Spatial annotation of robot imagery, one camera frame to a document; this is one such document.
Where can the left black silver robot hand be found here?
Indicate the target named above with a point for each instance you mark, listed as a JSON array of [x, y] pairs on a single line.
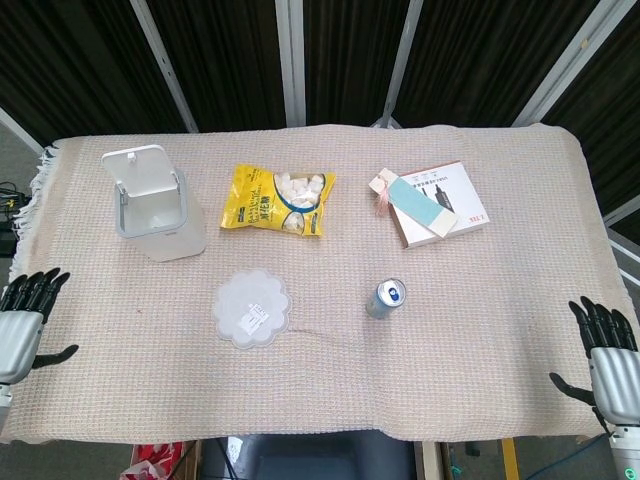
[[17, 335]]

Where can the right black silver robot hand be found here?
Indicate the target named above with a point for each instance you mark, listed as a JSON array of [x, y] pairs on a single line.
[[615, 380]]

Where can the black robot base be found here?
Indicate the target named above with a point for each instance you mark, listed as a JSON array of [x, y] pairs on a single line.
[[310, 460]]

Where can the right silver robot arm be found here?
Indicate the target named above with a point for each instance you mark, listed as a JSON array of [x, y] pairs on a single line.
[[627, 455]]

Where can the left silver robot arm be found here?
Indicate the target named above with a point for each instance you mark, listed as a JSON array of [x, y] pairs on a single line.
[[4, 402]]

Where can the grey plastic trash bin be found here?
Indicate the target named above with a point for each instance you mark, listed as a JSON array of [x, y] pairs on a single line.
[[185, 235]]

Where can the white plastic lid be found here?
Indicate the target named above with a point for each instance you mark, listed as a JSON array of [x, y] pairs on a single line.
[[142, 170]]

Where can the light blue drink can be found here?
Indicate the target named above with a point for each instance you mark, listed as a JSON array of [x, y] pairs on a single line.
[[385, 300]]

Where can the yellow bar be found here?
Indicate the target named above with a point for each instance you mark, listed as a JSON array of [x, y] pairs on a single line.
[[510, 460]]

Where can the red patterned bag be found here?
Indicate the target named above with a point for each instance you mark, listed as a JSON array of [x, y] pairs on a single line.
[[155, 460]]

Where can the wooden board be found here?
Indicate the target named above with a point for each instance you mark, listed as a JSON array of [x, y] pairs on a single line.
[[432, 462]]

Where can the clear flower-shaped plastic plate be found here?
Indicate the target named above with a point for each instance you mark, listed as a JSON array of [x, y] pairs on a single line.
[[250, 305]]

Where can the white book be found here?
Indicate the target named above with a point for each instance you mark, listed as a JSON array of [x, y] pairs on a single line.
[[465, 192]]

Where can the teal bookmark with pink tassel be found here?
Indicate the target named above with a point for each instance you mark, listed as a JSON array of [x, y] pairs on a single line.
[[420, 200]]

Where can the yellow marshmallow bag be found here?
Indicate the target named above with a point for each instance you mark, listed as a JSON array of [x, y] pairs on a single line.
[[255, 200]]

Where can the beige woven tablecloth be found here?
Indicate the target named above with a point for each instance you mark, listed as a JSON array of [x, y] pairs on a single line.
[[325, 380]]

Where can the white metal frame post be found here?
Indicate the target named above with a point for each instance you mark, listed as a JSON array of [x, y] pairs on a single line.
[[292, 65], [575, 55], [625, 207], [20, 130], [402, 55], [165, 65]]

